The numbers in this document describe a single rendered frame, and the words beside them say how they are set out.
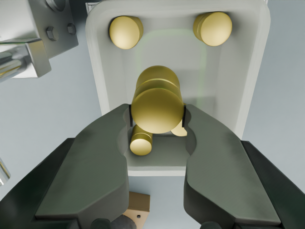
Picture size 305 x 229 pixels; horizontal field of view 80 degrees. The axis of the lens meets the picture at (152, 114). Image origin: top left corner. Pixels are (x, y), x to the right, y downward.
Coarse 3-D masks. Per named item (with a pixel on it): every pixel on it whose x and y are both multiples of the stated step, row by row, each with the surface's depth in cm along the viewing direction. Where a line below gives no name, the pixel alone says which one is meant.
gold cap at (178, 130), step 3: (180, 123) 25; (177, 126) 26; (180, 126) 26; (174, 129) 26; (177, 129) 26; (180, 129) 26; (183, 129) 26; (174, 132) 26; (177, 132) 26; (180, 132) 26; (183, 132) 26; (186, 132) 26; (177, 135) 27; (180, 135) 27; (183, 135) 27
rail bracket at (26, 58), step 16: (0, 48) 12; (16, 48) 12; (32, 48) 12; (0, 64) 11; (16, 64) 12; (32, 64) 13; (48, 64) 14; (0, 80) 11; (0, 160) 11; (0, 176) 11
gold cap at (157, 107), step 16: (144, 80) 12; (160, 80) 12; (176, 80) 14; (144, 96) 11; (160, 96) 11; (176, 96) 11; (144, 112) 11; (160, 112) 11; (176, 112) 11; (144, 128) 12; (160, 128) 12
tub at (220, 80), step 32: (128, 0) 16; (160, 0) 16; (192, 0) 16; (224, 0) 16; (256, 0) 16; (96, 32) 18; (160, 32) 24; (192, 32) 24; (256, 32) 17; (96, 64) 19; (128, 64) 26; (160, 64) 26; (192, 64) 26; (224, 64) 24; (256, 64) 18; (128, 96) 28; (192, 96) 28; (224, 96) 25; (128, 160) 28; (160, 160) 28
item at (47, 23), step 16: (0, 0) 12; (16, 0) 12; (32, 0) 13; (48, 0) 14; (64, 0) 16; (0, 16) 13; (16, 16) 13; (32, 16) 13; (48, 16) 15; (64, 16) 17; (0, 32) 14; (16, 32) 14; (32, 32) 13; (48, 32) 15; (64, 32) 17; (48, 48) 15; (64, 48) 17
